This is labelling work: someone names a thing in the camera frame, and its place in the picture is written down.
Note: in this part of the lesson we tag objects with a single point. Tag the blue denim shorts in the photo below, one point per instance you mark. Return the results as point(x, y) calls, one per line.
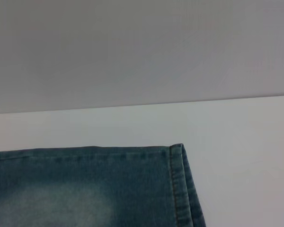
point(85, 189)

